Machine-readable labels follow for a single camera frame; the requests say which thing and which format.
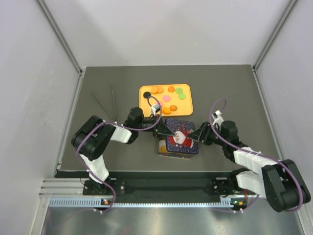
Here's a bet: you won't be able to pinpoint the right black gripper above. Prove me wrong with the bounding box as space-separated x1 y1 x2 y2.
187 121 227 146

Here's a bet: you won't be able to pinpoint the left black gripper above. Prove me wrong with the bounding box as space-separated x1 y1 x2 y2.
136 114 175 138

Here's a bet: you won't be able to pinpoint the gold tin lid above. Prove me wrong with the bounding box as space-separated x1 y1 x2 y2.
165 118 199 157

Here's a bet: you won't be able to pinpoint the orange shell cookie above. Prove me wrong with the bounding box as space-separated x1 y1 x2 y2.
159 145 167 152

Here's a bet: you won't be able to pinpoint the gold cookie tin box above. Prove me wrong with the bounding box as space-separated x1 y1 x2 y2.
157 140 192 159

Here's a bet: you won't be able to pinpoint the metal tongs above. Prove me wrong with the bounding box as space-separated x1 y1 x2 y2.
90 84 117 121

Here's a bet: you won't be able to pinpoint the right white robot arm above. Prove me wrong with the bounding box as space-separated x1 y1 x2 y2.
188 121 311 212

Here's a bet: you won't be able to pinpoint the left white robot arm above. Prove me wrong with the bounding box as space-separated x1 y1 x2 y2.
71 107 175 194

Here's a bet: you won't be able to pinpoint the orange swirl cookie lower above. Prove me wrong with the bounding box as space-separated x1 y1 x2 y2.
170 105 178 112

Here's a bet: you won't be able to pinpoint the orange swirl cookie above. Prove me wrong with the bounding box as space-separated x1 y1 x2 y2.
168 86 176 93
170 105 178 112

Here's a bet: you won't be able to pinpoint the pink cookie upper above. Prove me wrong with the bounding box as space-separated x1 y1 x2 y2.
163 95 171 102

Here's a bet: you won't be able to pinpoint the orange plastic tray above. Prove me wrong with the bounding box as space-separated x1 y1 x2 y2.
139 84 193 117

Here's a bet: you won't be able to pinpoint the black sandwich cookie top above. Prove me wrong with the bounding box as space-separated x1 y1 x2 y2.
143 92 151 99

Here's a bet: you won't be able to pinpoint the green cookie lower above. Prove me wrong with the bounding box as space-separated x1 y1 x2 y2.
179 93 186 100

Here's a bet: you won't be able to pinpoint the green cookie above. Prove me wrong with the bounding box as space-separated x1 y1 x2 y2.
175 88 183 94
179 93 186 100

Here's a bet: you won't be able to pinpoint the round biscuit top left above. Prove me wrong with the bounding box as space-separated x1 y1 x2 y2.
151 86 158 94

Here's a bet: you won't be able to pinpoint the orange swirl cookie upper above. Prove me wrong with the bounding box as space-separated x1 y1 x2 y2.
168 86 176 93

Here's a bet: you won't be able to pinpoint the green cookie upper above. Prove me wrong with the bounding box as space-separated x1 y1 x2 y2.
175 88 183 94

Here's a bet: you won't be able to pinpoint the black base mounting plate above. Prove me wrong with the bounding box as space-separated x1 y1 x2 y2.
83 171 241 203

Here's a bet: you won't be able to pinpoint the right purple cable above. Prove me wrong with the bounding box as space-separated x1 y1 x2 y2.
209 98 305 212

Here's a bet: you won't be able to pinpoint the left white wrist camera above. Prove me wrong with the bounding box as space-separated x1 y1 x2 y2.
151 103 161 116

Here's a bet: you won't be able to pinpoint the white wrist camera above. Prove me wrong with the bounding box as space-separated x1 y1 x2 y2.
211 110 224 129
151 103 161 116

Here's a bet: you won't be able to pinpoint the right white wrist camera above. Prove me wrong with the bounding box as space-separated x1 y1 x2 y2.
211 110 224 129

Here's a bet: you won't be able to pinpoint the white slotted cable duct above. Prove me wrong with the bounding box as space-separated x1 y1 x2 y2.
48 197 235 208

